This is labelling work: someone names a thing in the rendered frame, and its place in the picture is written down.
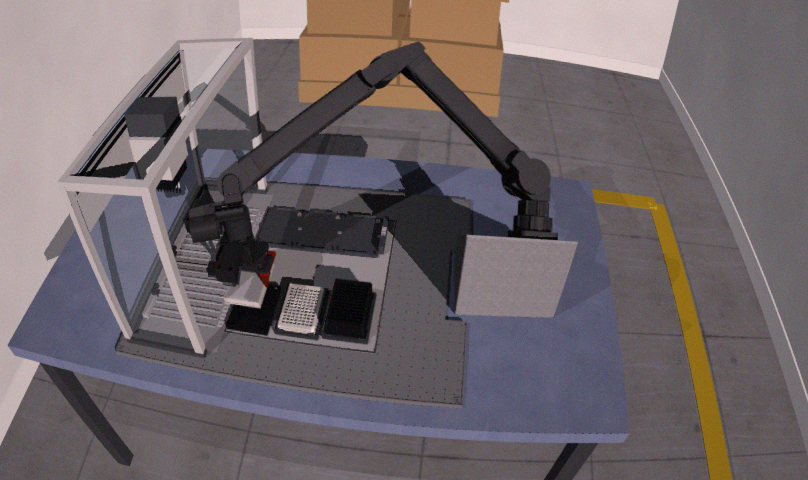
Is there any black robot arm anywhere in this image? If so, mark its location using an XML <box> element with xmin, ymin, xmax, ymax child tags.
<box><xmin>189</xmin><ymin>42</ymin><xmax>558</xmax><ymax>287</ymax></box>

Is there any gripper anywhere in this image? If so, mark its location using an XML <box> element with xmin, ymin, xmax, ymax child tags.
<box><xmin>213</xmin><ymin>231</ymin><xmax>276</xmax><ymax>287</ymax></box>

